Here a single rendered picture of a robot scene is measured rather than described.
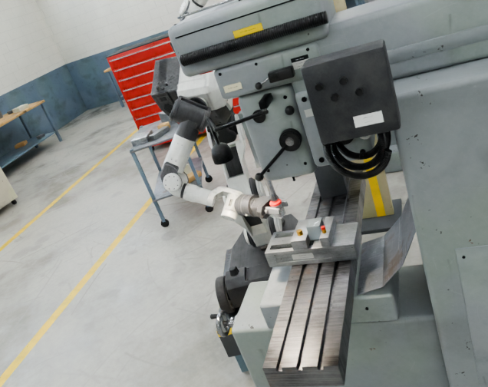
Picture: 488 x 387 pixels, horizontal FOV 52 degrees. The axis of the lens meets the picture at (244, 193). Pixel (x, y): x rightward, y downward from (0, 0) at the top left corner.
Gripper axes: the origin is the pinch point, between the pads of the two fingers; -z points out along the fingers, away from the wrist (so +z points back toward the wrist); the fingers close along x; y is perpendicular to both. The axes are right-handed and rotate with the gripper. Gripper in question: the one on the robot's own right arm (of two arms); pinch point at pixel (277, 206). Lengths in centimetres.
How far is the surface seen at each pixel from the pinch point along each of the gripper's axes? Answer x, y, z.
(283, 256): -8.9, 16.3, -3.1
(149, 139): 144, 31, 255
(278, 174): -10.5, -20.3, -14.7
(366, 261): 7.7, 27.6, -27.5
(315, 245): -3.2, 13.8, -15.1
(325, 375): -49, 24, -41
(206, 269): 75, 115, 160
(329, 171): 42.8, 8.1, 1.9
